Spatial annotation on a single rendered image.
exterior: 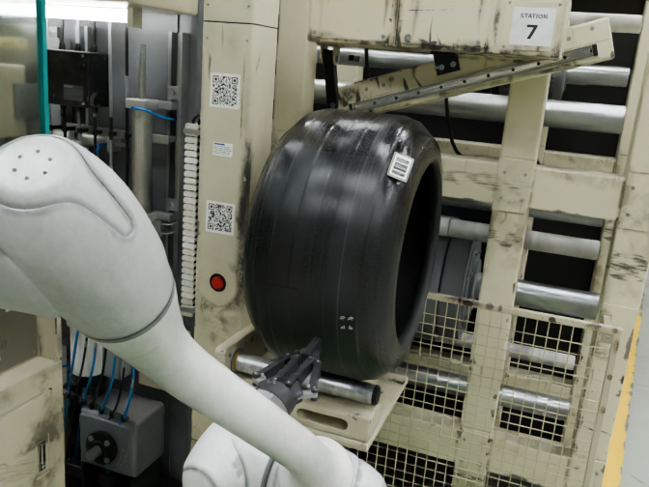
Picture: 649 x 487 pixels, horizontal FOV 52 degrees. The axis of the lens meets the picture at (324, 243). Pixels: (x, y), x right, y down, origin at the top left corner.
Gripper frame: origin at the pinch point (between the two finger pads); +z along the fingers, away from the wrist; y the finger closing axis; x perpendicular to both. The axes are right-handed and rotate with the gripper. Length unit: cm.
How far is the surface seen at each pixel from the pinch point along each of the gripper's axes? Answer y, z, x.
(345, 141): 1.3, 18.4, -37.6
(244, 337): 24.3, 18.4, 12.3
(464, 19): -13, 56, -60
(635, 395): -95, 240, 136
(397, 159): -9.8, 17.2, -35.5
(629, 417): -90, 211, 132
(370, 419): -10.1, 9.7, 19.5
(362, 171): -4.4, 12.5, -33.7
